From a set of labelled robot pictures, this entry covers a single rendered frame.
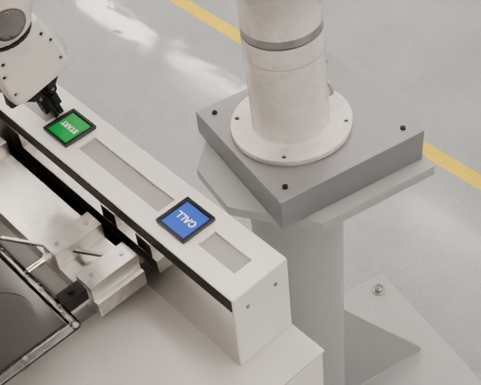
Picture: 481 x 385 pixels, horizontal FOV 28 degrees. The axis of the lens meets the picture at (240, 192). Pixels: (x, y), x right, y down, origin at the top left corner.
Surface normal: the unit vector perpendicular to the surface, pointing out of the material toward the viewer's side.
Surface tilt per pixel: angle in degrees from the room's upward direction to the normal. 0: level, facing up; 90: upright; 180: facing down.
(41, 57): 90
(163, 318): 0
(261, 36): 89
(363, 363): 90
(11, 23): 94
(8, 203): 0
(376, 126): 3
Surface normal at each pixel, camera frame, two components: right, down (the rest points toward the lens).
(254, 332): 0.68, 0.50
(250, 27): -0.66, 0.57
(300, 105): 0.30, 0.64
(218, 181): -0.08, -0.68
